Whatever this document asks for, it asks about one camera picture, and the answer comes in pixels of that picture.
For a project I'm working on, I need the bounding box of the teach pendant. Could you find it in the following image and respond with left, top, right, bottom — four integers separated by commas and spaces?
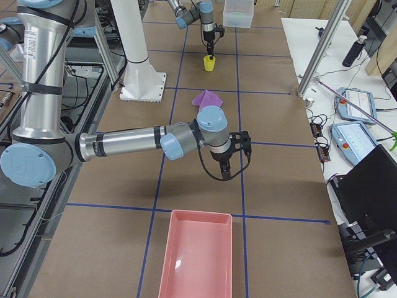
334, 87, 377, 125
330, 121, 378, 166

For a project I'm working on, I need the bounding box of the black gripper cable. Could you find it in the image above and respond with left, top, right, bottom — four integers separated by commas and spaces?
198, 144, 252, 181

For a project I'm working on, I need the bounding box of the black water bottle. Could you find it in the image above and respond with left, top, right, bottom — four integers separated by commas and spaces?
342, 35, 367, 67

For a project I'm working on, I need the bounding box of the aluminium frame post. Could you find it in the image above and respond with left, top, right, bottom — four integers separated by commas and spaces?
297, 0, 352, 97

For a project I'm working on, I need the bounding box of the purple cloth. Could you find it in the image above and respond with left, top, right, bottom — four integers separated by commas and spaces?
192, 90, 223, 111

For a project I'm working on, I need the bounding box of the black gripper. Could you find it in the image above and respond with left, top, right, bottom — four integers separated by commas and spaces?
210, 146, 233, 180
203, 30, 215, 60

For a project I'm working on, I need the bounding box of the yellow plastic cup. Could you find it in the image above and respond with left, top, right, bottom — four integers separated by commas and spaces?
203, 55, 216, 72

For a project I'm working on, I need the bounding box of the teach pendant near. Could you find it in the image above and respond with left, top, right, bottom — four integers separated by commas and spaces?
330, 121, 378, 166

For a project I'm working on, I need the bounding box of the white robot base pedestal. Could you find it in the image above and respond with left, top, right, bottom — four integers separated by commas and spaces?
111, 0, 167, 102

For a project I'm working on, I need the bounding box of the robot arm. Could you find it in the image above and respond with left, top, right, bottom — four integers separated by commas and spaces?
167, 0, 219, 60
1, 1, 235, 187

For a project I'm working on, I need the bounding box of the black monitor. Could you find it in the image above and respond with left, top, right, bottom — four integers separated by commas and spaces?
331, 145, 396, 281

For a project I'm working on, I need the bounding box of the teach pendant far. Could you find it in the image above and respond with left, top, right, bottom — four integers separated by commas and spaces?
334, 87, 377, 125

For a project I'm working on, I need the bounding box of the translucent plastic storage box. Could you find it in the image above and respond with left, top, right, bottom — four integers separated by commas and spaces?
223, 0, 254, 29

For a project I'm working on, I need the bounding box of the green plastic bowl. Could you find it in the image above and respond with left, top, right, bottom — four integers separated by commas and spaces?
230, 12, 247, 17

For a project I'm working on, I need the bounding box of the pink plastic tray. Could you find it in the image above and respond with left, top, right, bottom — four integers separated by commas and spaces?
158, 210, 233, 297

